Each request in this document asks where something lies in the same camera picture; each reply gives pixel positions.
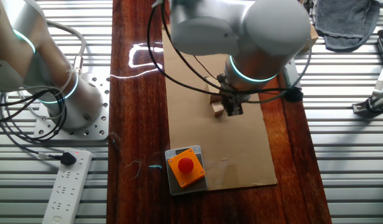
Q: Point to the black power plug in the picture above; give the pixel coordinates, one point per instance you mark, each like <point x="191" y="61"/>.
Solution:
<point x="68" y="158"/>

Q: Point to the silver depth camera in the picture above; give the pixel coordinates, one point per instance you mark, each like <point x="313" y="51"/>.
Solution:
<point x="382" y="84"/>

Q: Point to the grey towel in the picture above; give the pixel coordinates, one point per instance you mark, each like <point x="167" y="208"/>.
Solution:
<point x="344" y="21"/>

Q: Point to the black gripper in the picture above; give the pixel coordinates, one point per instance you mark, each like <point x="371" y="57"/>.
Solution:
<point x="233" y="99"/>

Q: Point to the small wooden block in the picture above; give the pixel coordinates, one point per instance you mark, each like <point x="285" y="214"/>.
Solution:
<point x="218" y="109"/>

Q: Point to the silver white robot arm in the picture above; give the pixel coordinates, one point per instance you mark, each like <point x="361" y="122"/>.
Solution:
<point x="266" y="31"/>

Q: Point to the beige cardboard piece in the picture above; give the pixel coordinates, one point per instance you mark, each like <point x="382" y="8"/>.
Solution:
<point x="313" y="37"/>

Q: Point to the brown cardboard sheet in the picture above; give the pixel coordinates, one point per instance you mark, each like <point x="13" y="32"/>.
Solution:
<point x="194" y="130"/>

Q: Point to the white power strip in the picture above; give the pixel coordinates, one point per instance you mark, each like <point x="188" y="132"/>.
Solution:
<point x="65" y="193"/>

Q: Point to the dark wooden board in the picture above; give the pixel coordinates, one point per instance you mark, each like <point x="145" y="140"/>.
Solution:
<point x="135" y="109"/>

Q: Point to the orange emergency stop button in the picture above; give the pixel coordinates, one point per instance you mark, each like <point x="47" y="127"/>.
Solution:
<point x="191" y="179"/>

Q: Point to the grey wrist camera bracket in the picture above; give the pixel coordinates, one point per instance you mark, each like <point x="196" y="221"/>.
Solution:
<point x="291" y="74"/>

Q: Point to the large wooden block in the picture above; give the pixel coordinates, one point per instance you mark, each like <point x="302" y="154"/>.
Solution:
<point x="215" y="99"/>

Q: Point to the silver robot mounting plate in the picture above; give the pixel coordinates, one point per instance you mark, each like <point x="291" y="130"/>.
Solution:
<point x="99" y="124"/>

